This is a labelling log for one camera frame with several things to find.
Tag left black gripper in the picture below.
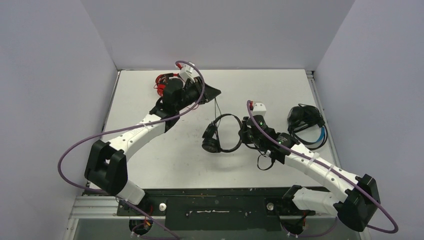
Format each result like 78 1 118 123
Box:
175 76 221 112

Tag large black blue headphones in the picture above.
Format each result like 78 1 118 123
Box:
287 103 328 150

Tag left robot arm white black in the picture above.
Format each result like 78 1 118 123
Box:
84 77 221 215

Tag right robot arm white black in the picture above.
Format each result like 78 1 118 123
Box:
239 115 381 232

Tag red headphones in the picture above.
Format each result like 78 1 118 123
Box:
153 73 183 97

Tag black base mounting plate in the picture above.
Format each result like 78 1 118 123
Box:
137 187 317 232

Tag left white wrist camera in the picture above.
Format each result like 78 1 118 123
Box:
176 63 194 82

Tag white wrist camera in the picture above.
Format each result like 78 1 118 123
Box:
176 63 194 82
248 101 267 117

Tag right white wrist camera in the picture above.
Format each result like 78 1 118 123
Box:
248 101 267 117

